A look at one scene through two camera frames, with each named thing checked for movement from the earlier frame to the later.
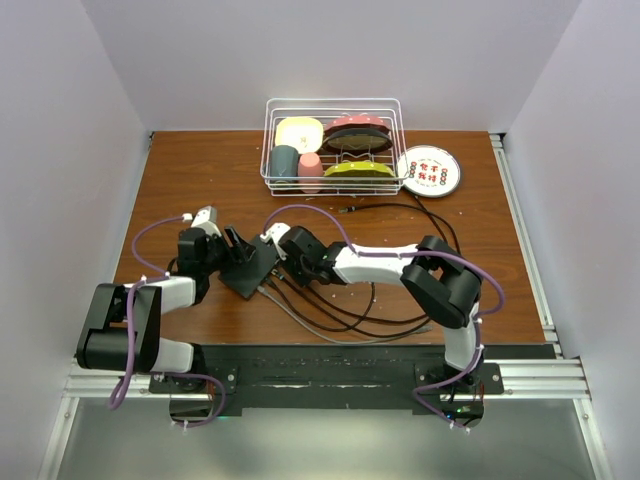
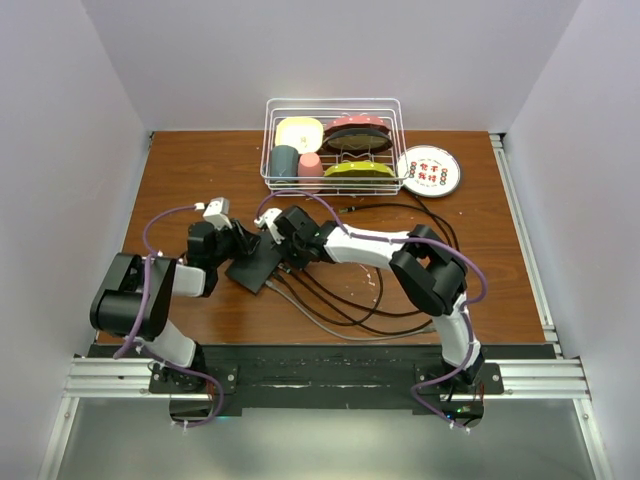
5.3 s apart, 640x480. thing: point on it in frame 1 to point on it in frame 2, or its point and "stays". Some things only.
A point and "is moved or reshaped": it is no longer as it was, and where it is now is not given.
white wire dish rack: [333, 147] stays
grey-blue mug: [284, 162] stays
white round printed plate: [428, 171] stays
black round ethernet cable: [343, 329] is moved or reshaped
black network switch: [246, 277] is moved or reshaped
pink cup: [310, 165] stays
